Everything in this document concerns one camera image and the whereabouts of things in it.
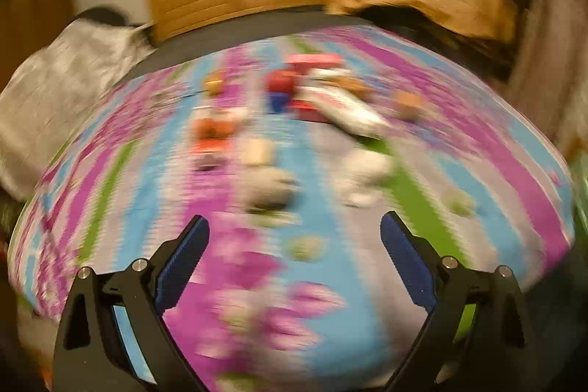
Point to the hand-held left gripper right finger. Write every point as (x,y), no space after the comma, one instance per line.
(406,263)

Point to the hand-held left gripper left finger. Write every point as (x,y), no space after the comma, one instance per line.
(181,263)

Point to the white tissue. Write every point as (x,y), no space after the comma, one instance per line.
(268,190)
(367,171)

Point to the small greenish paper ball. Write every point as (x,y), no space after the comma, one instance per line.
(305,247)
(459,203)

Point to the purple blue printed blanket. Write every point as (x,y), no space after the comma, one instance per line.
(321,304)

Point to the beige paper scrap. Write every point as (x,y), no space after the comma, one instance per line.
(257,151)

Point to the orange white wrapper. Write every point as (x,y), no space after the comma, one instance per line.
(213,130)

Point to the brown crumpled item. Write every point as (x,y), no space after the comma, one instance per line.
(411,102)

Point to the small yellow item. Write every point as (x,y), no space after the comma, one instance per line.
(215,84)

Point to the small blue item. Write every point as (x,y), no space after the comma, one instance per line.
(275,101)

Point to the red round item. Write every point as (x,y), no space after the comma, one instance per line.
(280,82)

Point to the grey mattress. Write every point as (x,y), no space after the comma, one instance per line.
(193,45)

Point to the pink red small box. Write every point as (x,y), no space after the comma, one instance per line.
(314,61)

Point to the silver satin cloth cover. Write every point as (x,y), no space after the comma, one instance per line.
(69,70)

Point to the beige curtain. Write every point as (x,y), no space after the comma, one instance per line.
(546,61)

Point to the dark wooden chair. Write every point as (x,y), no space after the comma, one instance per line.
(519,1)

